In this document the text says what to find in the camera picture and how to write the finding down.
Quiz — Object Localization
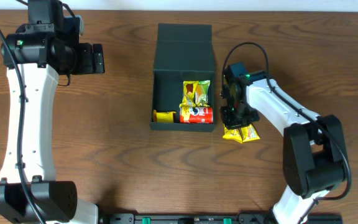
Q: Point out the yellow candy packet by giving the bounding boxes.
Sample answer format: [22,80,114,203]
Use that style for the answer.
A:
[241,124,260,142]
[223,126,242,144]
[180,81,198,107]

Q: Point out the green snack packet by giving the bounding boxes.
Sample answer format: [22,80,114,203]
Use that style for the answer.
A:
[195,80,210,107]

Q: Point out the red Pringles can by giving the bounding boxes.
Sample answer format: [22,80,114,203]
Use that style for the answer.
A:
[180,106,213,124]

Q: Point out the yellow biscuit packet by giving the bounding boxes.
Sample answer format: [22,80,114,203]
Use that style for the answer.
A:
[153,110,176,123]

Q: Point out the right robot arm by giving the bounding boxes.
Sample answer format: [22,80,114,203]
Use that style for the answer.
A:
[220,63,351,223]

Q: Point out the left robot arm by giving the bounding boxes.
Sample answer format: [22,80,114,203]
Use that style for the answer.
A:
[0,0,109,224]

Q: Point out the black open gift box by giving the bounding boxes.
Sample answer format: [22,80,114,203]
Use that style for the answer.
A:
[150,24,216,132]

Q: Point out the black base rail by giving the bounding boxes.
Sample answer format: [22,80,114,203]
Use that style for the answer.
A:
[99,212,344,224]

